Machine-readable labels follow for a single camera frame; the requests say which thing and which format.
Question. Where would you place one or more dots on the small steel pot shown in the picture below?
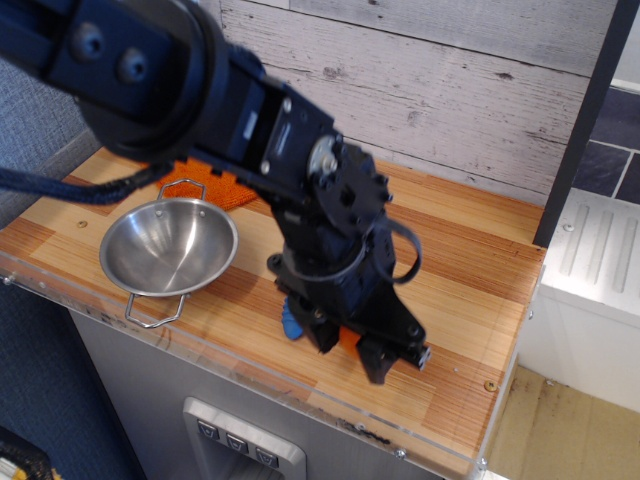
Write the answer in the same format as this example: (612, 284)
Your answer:
(173, 246)

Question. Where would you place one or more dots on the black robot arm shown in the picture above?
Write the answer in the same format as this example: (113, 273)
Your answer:
(157, 83)

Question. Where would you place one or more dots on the yellow black object bottom left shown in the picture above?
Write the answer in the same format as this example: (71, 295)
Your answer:
(21, 463)

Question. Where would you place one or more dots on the blue handled metal spoon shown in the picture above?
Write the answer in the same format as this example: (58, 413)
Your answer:
(291, 328)

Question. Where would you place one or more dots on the silver toy dispenser panel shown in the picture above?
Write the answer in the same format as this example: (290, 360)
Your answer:
(228, 447)

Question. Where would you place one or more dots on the orange knitted cloth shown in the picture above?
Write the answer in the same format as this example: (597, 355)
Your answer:
(221, 190)

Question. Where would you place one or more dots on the white ridged side unit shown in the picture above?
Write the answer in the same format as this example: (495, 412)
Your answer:
(583, 324)

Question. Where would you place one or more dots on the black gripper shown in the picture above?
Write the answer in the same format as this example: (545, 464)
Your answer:
(361, 298)

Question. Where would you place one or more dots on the orange toy carrot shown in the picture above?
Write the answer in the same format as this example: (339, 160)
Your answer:
(349, 340)

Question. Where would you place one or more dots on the dark right vertical post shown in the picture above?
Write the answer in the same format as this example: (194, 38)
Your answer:
(607, 61)

